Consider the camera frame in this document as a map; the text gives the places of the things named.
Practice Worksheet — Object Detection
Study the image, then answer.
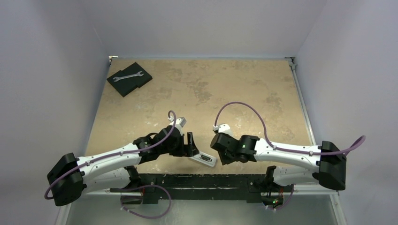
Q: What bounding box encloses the white remote control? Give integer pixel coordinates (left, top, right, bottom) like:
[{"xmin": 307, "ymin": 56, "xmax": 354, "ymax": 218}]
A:
[{"xmin": 189, "ymin": 151, "xmax": 217, "ymax": 167}]

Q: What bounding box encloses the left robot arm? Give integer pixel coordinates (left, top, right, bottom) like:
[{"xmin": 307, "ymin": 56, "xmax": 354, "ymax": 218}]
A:
[{"xmin": 45, "ymin": 125, "xmax": 199, "ymax": 206}]

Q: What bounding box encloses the silver open-end wrench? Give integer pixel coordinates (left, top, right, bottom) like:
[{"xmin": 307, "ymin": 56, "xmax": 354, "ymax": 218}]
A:
[{"xmin": 113, "ymin": 71, "xmax": 144, "ymax": 82}]

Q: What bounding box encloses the black foam pad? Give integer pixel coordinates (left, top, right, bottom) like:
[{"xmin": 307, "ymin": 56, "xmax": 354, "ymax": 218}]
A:
[{"xmin": 107, "ymin": 62, "xmax": 153, "ymax": 97}]

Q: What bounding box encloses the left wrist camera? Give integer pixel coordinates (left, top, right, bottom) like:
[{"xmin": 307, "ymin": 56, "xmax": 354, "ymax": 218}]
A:
[{"xmin": 168, "ymin": 117, "xmax": 186, "ymax": 129}]

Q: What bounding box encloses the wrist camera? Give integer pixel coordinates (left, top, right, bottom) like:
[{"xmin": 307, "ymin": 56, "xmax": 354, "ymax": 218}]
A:
[
  {"xmin": 168, "ymin": 117, "xmax": 186, "ymax": 129},
  {"xmin": 213, "ymin": 123, "xmax": 233, "ymax": 136}
]

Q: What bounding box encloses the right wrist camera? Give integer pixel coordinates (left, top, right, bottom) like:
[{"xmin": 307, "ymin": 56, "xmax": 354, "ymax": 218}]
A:
[{"xmin": 213, "ymin": 123, "xmax": 233, "ymax": 136}]

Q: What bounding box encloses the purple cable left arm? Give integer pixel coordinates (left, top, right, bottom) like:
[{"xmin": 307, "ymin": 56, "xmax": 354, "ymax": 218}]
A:
[{"xmin": 44, "ymin": 110, "xmax": 177, "ymax": 200}]

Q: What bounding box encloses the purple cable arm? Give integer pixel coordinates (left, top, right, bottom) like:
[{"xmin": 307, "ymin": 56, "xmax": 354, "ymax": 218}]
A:
[
  {"xmin": 44, "ymin": 110, "xmax": 177, "ymax": 200},
  {"xmin": 213, "ymin": 101, "xmax": 367, "ymax": 156}
]

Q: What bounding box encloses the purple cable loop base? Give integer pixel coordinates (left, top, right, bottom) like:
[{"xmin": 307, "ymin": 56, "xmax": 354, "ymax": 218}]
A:
[{"xmin": 119, "ymin": 184, "xmax": 172, "ymax": 219}]

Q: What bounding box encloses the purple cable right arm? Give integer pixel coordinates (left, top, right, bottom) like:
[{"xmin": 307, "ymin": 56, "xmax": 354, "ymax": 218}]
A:
[{"xmin": 213, "ymin": 101, "xmax": 367, "ymax": 156}]

